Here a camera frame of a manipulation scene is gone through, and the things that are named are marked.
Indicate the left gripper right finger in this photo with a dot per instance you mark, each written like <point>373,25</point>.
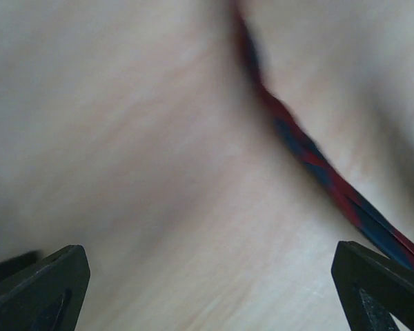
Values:
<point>373,290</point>

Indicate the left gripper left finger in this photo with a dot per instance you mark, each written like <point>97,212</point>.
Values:
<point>43,293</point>

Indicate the red navy striped tie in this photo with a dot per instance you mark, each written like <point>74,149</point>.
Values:
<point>359,212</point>

